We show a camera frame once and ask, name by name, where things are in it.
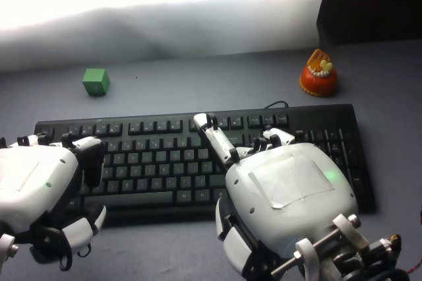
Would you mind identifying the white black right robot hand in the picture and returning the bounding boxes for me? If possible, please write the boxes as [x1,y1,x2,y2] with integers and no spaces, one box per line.
[193,112,360,278]

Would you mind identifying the white backdrop cloth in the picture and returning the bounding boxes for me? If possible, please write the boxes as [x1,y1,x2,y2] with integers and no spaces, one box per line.
[0,0,327,74]

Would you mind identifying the thin red cable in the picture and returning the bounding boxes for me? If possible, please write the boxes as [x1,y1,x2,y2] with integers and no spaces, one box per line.
[407,201,422,275]

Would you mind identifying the black computer keyboard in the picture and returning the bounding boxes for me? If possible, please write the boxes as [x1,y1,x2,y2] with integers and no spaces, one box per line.
[34,103,377,229]

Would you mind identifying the green toy block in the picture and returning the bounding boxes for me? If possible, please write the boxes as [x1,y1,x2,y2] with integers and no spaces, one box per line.
[81,68,111,97]

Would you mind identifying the black keyboard cable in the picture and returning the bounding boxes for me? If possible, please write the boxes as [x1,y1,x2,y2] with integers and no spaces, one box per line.
[263,100,290,111]

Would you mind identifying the black panel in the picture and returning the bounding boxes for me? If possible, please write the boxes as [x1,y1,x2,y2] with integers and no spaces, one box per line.
[316,0,422,46]

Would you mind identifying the orange toy cake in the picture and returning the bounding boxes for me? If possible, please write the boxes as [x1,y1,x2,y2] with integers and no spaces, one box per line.
[299,48,338,98]

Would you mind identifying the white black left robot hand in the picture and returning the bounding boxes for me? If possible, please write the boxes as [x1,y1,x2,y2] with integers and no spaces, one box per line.
[0,131,108,272]

